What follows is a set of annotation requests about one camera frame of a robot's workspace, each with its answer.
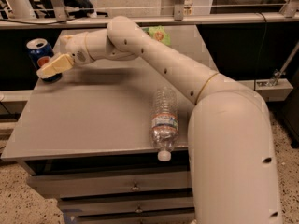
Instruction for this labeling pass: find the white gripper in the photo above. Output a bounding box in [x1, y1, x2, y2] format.
[36, 32, 93, 78]

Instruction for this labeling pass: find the blue pepsi can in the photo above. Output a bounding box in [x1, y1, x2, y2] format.
[26, 38, 54, 70]

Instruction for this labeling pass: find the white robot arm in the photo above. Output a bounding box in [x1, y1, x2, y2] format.
[37, 16, 283, 224]

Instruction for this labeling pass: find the green snack bag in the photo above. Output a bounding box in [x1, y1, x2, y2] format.
[143, 26, 171, 46]

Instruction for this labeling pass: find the clear plastic water bottle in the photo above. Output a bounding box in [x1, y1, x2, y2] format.
[150, 87, 178, 161]

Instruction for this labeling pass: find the top grey drawer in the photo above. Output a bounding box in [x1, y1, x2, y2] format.
[27, 167, 192, 199]

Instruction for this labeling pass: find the grey drawer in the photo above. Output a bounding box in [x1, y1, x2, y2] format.
[27, 167, 192, 199]
[64, 212, 194, 224]
[59, 197, 194, 216]

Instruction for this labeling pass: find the middle grey drawer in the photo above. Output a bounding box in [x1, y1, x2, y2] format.
[59, 197, 194, 216]

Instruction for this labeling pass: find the bottom grey drawer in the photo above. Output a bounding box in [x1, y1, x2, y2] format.
[64, 212, 194, 224]

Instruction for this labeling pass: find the grey metal railing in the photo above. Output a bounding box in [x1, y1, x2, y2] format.
[0, 0, 299, 29]

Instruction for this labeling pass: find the black cable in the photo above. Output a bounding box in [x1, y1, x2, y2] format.
[253, 12, 269, 82]

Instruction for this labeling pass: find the metal floor bracket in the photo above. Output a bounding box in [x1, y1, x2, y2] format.
[254, 42, 299, 102]

